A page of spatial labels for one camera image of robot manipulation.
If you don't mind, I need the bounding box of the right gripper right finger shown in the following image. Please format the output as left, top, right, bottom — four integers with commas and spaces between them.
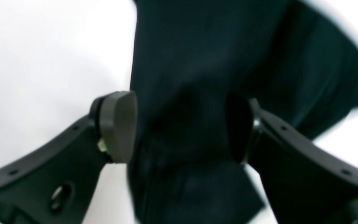
226, 92, 358, 224

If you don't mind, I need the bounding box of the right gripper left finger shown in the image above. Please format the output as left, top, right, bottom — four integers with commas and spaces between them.
0, 91, 137, 224

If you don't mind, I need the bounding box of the black graphic t-shirt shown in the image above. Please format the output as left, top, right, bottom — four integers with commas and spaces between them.
127, 0, 358, 224

